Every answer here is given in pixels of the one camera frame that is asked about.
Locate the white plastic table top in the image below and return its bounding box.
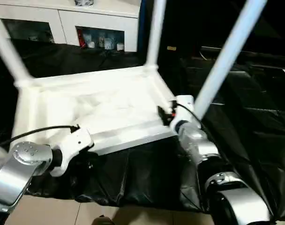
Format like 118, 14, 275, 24
10, 65, 180, 158

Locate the white plastic table leg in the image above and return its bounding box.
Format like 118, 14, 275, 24
143, 0, 168, 71
194, 0, 269, 118
0, 18, 33, 88

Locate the black glossy mat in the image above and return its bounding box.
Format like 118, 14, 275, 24
0, 42, 285, 221

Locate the long black bar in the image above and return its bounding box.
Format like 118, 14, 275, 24
200, 45, 285, 62

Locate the large dark screen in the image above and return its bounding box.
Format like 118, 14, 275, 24
139, 0, 285, 57

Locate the white glass-door cabinet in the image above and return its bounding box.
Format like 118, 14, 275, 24
0, 0, 140, 52

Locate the dark bag of parts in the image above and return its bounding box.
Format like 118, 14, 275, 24
74, 0, 95, 7

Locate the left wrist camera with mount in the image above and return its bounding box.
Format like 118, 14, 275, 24
50, 127, 95, 178

